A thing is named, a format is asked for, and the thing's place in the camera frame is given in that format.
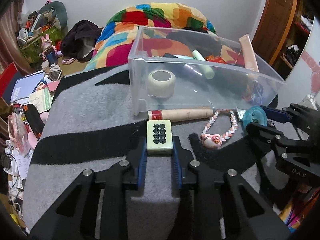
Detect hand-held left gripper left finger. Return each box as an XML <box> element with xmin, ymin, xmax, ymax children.
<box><xmin>29</xmin><ymin>136</ymin><xmax>148</xmax><ymax>240</ymax></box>

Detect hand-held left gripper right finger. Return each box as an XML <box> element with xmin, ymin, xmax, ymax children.
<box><xmin>171</xmin><ymin>135</ymin><xmax>292</xmax><ymax>240</ymax></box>

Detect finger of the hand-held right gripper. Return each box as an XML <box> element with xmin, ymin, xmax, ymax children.
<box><xmin>246</xmin><ymin>122</ymin><xmax>293</xmax><ymax>155</ymax></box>
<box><xmin>260</xmin><ymin>103</ymin><xmax>320</xmax><ymax>140</ymax></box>

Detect blue tape roll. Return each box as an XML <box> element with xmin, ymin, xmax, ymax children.
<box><xmin>241</xmin><ymin>106</ymin><xmax>267</xmax><ymax>132</ymax></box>

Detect green mahjong tile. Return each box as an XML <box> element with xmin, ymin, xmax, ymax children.
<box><xmin>146</xmin><ymin>120</ymin><xmax>173</xmax><ymax>155</ymax></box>

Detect peach tube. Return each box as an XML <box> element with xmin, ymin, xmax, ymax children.
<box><xmin>239</xmin><ymin>34</ymin><xmax>259</xmax><ymax>72</ymax></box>

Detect clear plastic storage bin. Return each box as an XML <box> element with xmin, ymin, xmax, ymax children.
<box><xmin>127</xmin><ymin>25</ymin><xmax>285</xmax><ymax>117</ymax></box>

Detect red packet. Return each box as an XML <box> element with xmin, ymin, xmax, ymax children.
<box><xmin>205</xmin><ymin>55</ymin><xmax>227</xmax><ymax>64</ymax></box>

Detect white tape roll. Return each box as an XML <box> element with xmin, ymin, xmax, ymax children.
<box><xmin>147</xmin><ymin>70</ymin><xmax>176</xmax><ymax>98</ymax></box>

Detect pale green tube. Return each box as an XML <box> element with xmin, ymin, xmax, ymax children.
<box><xmin>192</xmin><ymin>50</ymin><xmax>215</xmax><ymax>79</ymax></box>

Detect black and purple bottle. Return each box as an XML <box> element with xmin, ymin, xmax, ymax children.
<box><xmin>162</xmin><ymin>53</ymin><xmax>203</xmax><ymax>77</ymax></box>

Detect clear tube with white cap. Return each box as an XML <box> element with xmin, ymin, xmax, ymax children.
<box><xmin>236</xmin><ymin>107</ymin><xmax>247</xmax><ymax>122</ymax></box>

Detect colourful patterned sheet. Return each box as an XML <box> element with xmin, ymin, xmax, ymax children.
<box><xmin>279</xmin><ymin>197</ymin><xmax>309</xmax><ymax>230</ymax></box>

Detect beige tube with red band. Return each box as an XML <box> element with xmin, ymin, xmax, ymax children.
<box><xmin>147</xmin><ymin>107</ymin><xmax>214</xmax><ymax>122</ymax></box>

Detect mirrored sliding door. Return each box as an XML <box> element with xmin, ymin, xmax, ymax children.
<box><xmin>285</xmin><ymin>5</ymin><xmax>320</xmax><ymax>110</ymax></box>

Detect grey and black blanket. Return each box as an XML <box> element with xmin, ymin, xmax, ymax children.
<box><xmin>22</xmin><ymin>64</ymin><xmax>278</xmax><ymax>230</ymax></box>

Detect wooden wardrobe shelves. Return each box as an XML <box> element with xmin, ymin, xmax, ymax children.
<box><xmin>280</xmin><ymin>0</ymin><xmax>315</xmax><ymax>70</ymax></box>

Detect wooden door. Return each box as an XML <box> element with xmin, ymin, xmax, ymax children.
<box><xmin>251</xmin><ymin>0</ymin><xmax>298</xmax><ymax>63</ymax></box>

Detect black oblong case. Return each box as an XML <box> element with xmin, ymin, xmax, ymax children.
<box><xmin>24</xmin><ymin>104</ymin><xmax>45</xmax><ymax>135</ymax></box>

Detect colourful patchwork quilt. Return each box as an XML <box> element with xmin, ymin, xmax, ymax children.
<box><xmin>84</xmin><ymin>2</ymin><xmax>245</xmax><ymax>70</ymax></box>

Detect green booklet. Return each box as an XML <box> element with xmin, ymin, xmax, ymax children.
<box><xmin>29</xmin><ymin>87</ymin><xmax>54</xmax><ymax>110</ymax></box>

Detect pink bag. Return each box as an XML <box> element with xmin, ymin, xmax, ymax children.
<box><xmin>7</xmin><ymin>112</ymin><xmax>33</xmax><ymax>153</ymax></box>

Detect blue book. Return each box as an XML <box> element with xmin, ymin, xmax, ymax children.
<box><xmin>10</xmin><ymin>71</ymin><xmax>45</xmax><ymax>103</ymax></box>

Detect dark clothes pile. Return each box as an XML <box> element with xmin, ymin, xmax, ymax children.
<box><xmin>60</xmin><ymin>20</ymin><xmax>102</xmax><ymax>62</ymax></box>

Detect pink bunny toy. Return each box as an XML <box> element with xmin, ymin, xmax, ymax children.
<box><xmin>41</xmin><ymin>34</ymin><xmax>59</xmax><ymax>64</ymax></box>

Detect green storage basket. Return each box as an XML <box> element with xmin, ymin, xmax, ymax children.
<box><xmin>20</xmin><ymin>25</ymin><xmax>64</xmax><ymax>63</ymax></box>

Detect red box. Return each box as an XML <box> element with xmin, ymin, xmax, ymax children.
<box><xmin>0</xmin><ymin>62</ymin><xmax>19</xmax><ymax>98</ymax></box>

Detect teal neck pillow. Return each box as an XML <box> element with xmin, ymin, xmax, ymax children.
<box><xmin>37</xmin><ymin>1</ymin><xmax>68</xmax><ymax>29</ymax></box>

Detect brown curtain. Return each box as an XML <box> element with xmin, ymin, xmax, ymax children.
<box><xmin>0</xmin><ymin>0</ymin><xmax>28</xmax><ymax>73</ymax></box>

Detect braided cord with pink charm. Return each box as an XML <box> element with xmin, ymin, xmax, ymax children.
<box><xmin>201</xmin><ymin>109</ymin><xmax>237</xmax><ymax>150</ymax></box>

